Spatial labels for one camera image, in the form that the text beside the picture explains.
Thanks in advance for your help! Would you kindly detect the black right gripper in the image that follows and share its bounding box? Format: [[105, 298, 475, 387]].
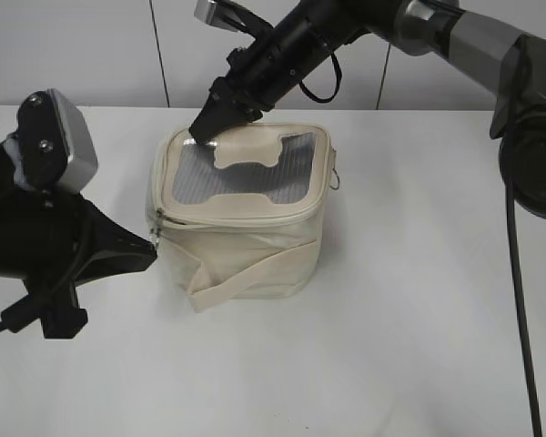
[[189, 1, 369, 145]]

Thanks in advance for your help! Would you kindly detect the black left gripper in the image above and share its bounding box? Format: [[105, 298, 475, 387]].
[[0, 140, 157, 340]]

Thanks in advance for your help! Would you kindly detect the silver zipper pull ring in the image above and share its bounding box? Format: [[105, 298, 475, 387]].
[[148, 208, 165, 251], [329, 147, 342, 191]]

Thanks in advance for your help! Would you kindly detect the cream fabric zipper bag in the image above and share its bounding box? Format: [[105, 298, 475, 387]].
[[146, 123, 339, 311]]

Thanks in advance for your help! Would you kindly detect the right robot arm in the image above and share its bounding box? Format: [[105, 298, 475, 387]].
[[190, 1, 546, 219]]

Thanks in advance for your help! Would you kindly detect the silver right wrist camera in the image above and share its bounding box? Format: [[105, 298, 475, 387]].
[[194, 0, 248, 32]]

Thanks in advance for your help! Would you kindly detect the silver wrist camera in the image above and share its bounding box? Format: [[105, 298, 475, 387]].
[[194, 0, 248, 32], [4, 88, 98, 195]]

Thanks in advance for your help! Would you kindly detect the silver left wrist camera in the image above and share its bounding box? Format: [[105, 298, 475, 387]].
[[4, 88, 98, 195]]

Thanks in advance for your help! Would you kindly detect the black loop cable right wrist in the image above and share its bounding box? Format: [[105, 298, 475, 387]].
[[298, 36, 342, 104]]

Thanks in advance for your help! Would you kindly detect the black cable right side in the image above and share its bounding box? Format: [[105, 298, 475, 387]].
[[502, 181, 542, 437]]

